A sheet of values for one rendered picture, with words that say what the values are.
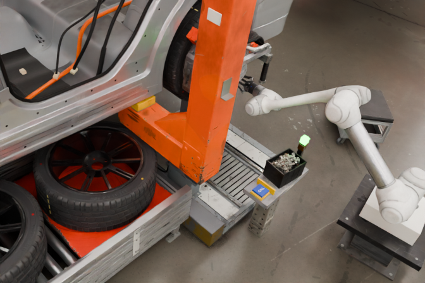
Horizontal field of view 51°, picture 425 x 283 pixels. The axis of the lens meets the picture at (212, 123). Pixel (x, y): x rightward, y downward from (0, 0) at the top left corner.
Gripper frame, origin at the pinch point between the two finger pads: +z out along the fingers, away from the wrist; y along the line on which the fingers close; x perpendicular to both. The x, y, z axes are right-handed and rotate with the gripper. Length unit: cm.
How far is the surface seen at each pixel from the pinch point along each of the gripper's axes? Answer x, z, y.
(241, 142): -46, -14, -33
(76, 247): 73, -21, -125
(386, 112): -91, -81, 49
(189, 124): 73, -34, -41
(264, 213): 2, -72, -60
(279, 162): 21, -67, -31
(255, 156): -43, -31, -36
